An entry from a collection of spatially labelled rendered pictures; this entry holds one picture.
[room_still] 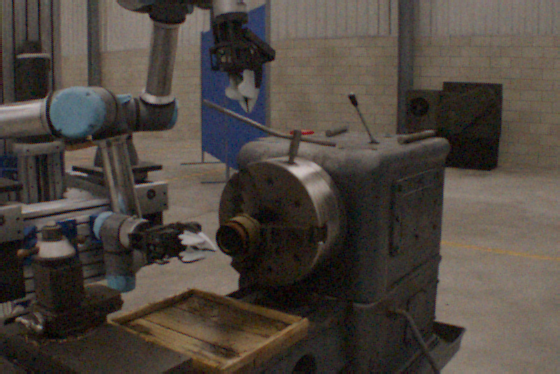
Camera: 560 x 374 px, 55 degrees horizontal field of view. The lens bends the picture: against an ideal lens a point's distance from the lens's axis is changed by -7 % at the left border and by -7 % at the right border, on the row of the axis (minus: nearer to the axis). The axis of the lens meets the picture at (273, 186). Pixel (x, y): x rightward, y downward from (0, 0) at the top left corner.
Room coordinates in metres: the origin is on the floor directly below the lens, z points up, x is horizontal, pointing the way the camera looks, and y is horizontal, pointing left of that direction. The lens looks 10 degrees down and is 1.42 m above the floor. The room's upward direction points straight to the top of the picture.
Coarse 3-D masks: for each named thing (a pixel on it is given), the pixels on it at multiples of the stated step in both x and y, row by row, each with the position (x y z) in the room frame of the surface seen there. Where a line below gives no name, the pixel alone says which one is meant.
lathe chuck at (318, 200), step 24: (264, 168) 1.38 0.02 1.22; (288, 168) 1.35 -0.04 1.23; (312, 168) 1.40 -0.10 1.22; (264, 192) 1.38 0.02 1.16; (288, 192) 1.34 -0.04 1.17; (312, 192) 1.31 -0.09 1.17; (264, 216) 1.45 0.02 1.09; (288, 216) 1.34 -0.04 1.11; (312, 216) 1.30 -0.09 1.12; (336, 216) 1.35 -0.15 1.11; (336, 240) 1.35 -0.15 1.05; (264, 264) 1.38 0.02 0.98; (288, 264) 1.34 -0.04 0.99; (312, 264) 1.30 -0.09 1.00
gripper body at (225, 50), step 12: (216, 24) 1.25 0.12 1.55; (228, 24) 1.25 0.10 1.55; (240, 24) 1.29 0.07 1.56; (216, 36) 1.26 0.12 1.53; (228, 36) 1.26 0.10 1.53; (240, 36) 1.28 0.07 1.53; (216, 48) 1.26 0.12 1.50; (228, 48) 1.23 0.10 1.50; (240, 48) 1.24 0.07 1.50; (252, 48) 1.28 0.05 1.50; (216, 60) 1.28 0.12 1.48; (228, 60) 1.23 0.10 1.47; (240, 60) 1.23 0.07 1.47; (252, 60) 1.27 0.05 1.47; (240, 72) 1.30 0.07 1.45
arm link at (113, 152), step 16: (112, 128) 1.42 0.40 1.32; (96, 144) 1.44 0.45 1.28; (112, 144) 1.43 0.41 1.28; (112, 160) 1.43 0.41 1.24; (128, 160) 1.46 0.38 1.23; (112, 176) 1.42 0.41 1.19; (128, 176) 1.44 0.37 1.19; (112, 192) 1.43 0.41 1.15; (128, 192) 1.43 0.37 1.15; (112, 208) 1.44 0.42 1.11; (128, 208) 1.43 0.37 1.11; (144, 256) 1.42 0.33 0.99
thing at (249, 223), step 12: (240, 216) 1.30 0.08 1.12; (228, 228) 1.25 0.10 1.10; (240, 228) 1.26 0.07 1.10; (252, 228) 1.28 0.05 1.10; (216, 240) 1.28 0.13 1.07; (228, 240) 1.30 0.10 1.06; (240, 240) 1.24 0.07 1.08; (252, 240) 1.27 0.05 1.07; (228, 252) 1.26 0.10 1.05; (240, 252) 1.25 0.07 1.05
